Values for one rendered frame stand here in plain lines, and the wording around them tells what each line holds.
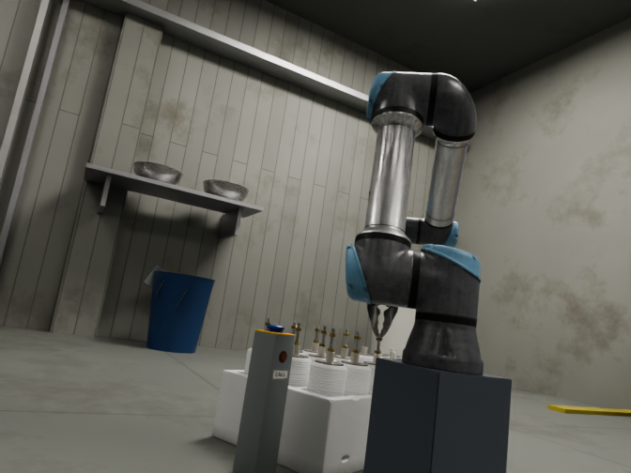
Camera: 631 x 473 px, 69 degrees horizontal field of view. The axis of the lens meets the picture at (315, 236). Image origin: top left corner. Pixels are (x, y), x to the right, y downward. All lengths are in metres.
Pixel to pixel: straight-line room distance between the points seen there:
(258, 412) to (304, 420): 0.14
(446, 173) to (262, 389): 0.67
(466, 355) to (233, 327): 3.39
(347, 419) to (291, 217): 3.34
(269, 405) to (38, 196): 3.15
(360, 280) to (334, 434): 0.42
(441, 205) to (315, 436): 0.65
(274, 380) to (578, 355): 3.63
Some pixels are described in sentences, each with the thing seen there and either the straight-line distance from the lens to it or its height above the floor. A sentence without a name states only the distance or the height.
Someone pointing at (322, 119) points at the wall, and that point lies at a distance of 4.79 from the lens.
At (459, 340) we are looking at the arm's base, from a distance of 0.89.
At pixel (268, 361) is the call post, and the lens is 1.08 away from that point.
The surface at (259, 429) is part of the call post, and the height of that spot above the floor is 0.10.
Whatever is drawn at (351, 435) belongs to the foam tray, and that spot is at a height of 0.09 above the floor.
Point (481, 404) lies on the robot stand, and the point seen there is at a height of 0.25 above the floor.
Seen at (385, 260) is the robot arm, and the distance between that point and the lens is 0.90.
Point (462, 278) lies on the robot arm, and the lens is 0.90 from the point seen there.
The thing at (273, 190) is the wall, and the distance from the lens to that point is 4.35.
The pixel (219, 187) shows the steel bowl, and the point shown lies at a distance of 3.66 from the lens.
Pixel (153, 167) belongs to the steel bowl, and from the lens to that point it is 3.57.
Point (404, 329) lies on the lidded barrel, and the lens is 3.90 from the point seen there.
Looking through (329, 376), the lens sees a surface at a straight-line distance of 1.18.
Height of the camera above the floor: 0.36
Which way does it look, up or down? 10 degrees up
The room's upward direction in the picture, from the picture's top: 8 degrees clockwise
